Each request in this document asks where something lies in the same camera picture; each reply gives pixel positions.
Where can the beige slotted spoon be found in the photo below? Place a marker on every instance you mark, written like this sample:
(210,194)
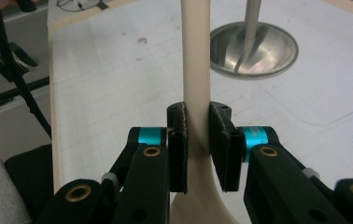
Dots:
(196,62)

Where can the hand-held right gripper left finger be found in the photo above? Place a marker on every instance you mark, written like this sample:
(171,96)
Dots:
(177,149)

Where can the black bracket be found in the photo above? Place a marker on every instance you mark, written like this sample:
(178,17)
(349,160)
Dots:
(22,59)

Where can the aluminium rail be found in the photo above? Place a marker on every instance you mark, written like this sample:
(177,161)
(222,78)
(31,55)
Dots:
(9,105)

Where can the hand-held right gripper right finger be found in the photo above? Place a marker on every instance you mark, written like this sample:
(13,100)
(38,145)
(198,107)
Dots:
(226,149)

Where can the dark cloth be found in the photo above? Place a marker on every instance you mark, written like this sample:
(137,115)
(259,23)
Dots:
(31,174)

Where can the metal utensil stand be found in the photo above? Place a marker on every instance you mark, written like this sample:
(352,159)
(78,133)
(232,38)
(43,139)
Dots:
(258,53)

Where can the white grid mat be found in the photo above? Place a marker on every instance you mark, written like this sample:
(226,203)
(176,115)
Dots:
(103,99)

